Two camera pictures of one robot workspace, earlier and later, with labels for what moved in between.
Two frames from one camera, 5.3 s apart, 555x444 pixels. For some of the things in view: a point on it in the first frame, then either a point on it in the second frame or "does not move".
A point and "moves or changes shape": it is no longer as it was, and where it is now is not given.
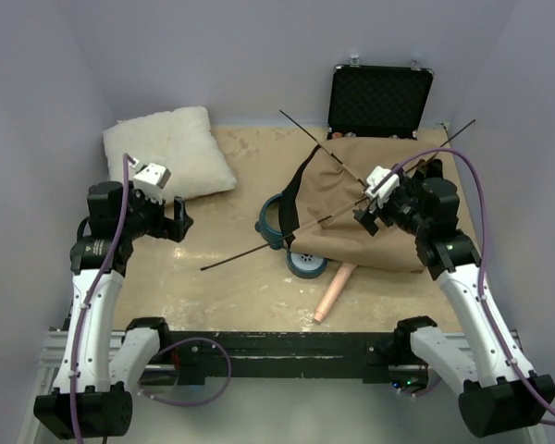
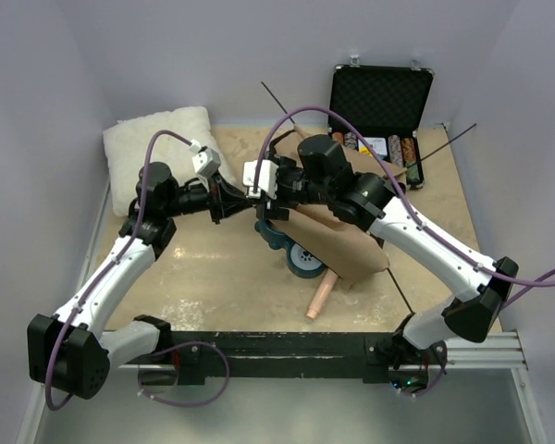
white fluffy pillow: [178, 140] does not move
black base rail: [196, 355] does not move
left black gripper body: [148, 215] → [215, 198]
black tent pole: [324, 148] moves or changes shape
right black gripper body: [400, 209] → [291, 191]
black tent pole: [338, 212] moves or changes shape
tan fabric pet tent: [327, 184] moves or changes shape
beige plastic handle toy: [331, 296] → [322, 294]
